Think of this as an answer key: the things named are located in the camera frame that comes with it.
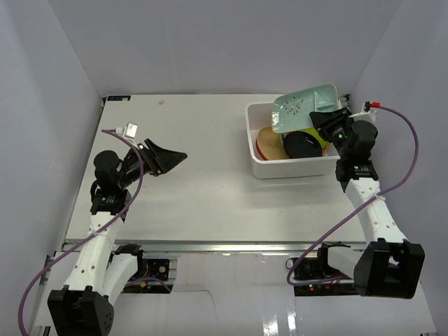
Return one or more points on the lime green round plate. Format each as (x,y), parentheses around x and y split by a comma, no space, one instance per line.
(313,132)

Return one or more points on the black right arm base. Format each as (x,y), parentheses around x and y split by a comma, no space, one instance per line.
(335,283)

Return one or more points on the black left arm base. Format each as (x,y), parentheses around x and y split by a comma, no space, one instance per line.
(152,278)

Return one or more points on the pale green rectangular dish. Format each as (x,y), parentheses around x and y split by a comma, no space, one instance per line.
(291,111)

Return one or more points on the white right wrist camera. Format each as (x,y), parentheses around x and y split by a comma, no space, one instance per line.
(367,113)

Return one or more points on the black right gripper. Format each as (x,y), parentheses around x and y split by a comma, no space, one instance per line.
(325,122)

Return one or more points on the tan round plate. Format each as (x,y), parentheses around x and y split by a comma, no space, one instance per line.
(270,144)

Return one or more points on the aluminium table frame rail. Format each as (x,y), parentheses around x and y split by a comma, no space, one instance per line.
(219,247)

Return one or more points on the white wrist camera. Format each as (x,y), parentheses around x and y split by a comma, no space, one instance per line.
(129,133)
(367,113)

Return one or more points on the white plastic bin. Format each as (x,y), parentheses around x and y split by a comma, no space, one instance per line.
(258,116)

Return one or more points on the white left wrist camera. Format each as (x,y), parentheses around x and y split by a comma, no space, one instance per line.
(129,133)

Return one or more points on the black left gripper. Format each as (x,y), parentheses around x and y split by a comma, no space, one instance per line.
(151,159)

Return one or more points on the blue label sticker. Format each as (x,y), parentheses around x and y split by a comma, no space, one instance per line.
(118,98)

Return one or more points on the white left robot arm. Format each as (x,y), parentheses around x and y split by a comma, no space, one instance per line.
(85,304)

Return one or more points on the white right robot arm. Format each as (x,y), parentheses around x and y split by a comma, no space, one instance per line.
(390,265)

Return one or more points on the black round plate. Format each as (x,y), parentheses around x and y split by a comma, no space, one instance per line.
(298,145)

